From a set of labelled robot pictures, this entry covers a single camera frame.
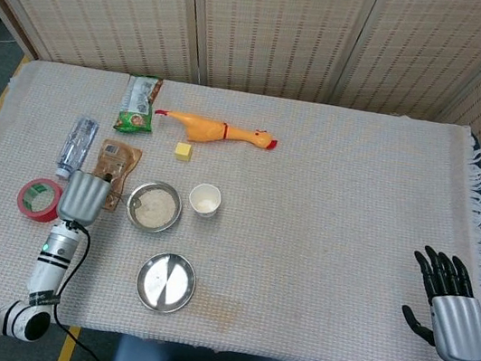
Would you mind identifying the yellow foam cube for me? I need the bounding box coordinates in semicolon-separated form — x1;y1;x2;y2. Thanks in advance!
174;141;194;164

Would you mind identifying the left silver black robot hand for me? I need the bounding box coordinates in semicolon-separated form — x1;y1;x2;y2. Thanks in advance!
54;166;114;230

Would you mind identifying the flat steel plate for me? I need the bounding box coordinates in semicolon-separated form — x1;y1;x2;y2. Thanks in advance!
132;247;201;318

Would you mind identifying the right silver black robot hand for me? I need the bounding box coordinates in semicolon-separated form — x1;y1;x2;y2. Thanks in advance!
393;242;481;361

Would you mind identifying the brown sauce pouch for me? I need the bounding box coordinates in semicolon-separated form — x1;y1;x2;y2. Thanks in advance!
88;138;145;215

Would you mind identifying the white paper cup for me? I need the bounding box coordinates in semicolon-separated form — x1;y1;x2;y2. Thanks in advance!
185;180;224;222

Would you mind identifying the steel bowl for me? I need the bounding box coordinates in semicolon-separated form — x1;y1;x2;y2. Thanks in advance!
122;176;186;238

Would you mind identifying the red tape roll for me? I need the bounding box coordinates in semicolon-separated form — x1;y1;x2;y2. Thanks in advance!
13;174;68;226

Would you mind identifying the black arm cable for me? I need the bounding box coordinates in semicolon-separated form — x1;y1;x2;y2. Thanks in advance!
42;219;136;361

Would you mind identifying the yellow rubber chicken toy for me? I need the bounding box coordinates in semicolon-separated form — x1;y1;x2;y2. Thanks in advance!
150;107;282;157

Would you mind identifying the clear plastic water bottle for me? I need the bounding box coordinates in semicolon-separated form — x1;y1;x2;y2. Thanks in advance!
53;113;101;184

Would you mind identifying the white woven tablecloth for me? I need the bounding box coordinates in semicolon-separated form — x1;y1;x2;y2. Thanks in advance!
0;51;481;361

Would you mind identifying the green snack packet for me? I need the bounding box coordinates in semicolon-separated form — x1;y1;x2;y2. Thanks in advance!
112;71;165;138

